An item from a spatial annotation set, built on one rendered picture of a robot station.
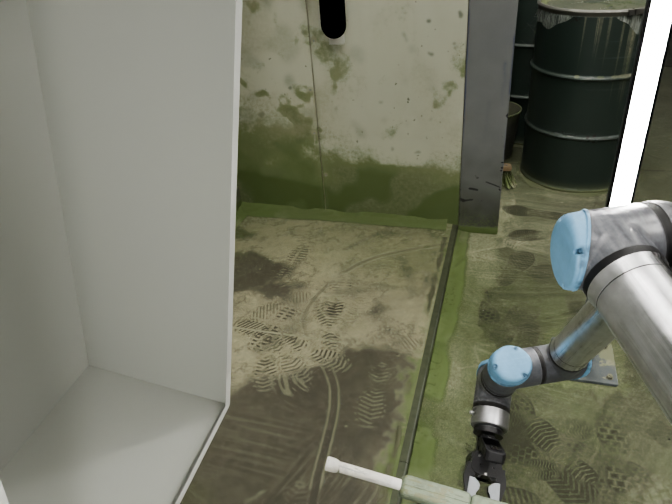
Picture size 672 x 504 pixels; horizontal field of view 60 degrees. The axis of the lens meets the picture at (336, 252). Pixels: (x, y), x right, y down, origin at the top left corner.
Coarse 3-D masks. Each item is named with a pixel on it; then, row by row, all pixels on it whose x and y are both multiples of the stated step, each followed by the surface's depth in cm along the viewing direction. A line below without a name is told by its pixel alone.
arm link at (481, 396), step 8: (480, 368) 148; (480, 376) 143; (480, 384) 143; (480, 392) 143; (480, 400) 142; (488, 400) 141; (496, 400) 141; (504, 400) 141; (472, 408) 145; (504, 408) 140
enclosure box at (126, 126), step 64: (0, 0) 84; (64, 0) 87; (128, 0) 85; (192, 0) 83; (0, 64) 87; (64, 64) 93; (128, 64) 90; (192, 64) 88; (0, 128) 90; (64, 128) 100; (128, 128) 97; (192, 128) 94; (0, 192) 93; (64, 192) 108; (128, 192) 104; (192, 192) 101; (0, 256) 97; (64, 256) 115; (128, 256) 113; (192, 256) 109; (0, 320) 100; (64, 320) 120; (128, 320) 123; (192, 320) 118; (0, 384) 105; (64, 384) 126; (128, 384) 132; (192, 384) 130; (0, 448) 109; (64, 448) 116; (128, 448) 118; (192, 448) 120
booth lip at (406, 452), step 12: (456, 228) 268; (444, 264) 244; (444, 276) 237; (444, 288) 231; (432, 324) 212; (432, 336) 207; (432, 348) 203; (420, 372) 192; (420, 384) 188; (420, 396) 184; (420, 408) 182; (408, 420) 176; (408, 432) 172; (408, 444) 168; (408, 456) 165; (408, 468) 165; (396, 492) 156
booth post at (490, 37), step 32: (480, 0) 217; (512, 0) 214; (480, 32) 223; (512, 32) 220; (480, 64) 229; (512, 64) 226; (480, 96) 236; (480, 128) 243; (480, 160) 251; (480, 192) 259; (480, 224) 268
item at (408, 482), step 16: (336, 464) 131; (368, 480) 130; (384, 480) 129; (400, 480) 130; (416, 480) 129; (400, 496) 131; (416, 496) 127; (432, 496) 127; (448, 496) 127; (464, 496) 127; (480, 496) 127
